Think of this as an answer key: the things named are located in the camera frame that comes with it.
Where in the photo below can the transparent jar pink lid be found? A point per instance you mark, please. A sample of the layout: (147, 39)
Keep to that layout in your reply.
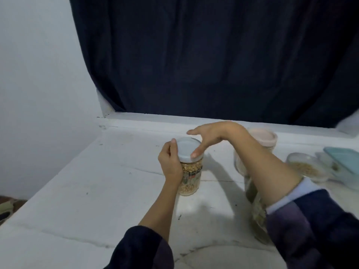
(263, 137)

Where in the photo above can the blue round lid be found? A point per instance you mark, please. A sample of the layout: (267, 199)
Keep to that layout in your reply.
(186, 147)

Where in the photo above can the person's right forearm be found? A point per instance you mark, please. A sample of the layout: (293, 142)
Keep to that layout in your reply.
(280, 187)

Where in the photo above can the teal lidded plastic container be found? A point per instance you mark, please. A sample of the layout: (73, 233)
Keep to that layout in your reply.
(345, 164)

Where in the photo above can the person's right hand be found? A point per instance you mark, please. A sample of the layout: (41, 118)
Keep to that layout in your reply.
(216, 134)

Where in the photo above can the pile of yellow soybeans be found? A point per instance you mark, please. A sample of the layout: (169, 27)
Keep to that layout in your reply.
(306, 168)

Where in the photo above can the transparent jar blue lid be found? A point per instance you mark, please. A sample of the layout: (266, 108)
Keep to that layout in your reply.
(192, 176)

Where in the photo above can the pink round lid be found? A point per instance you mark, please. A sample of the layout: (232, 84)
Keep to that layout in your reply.
(263, 136)

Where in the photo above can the person's left forearm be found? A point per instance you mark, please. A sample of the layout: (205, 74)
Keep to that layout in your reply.
(157, 221)

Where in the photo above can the person's left hand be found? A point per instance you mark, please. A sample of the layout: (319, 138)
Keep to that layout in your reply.
(170, 162)

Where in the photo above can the dark navy curtain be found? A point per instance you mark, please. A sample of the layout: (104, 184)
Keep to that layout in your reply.
(224, 53)

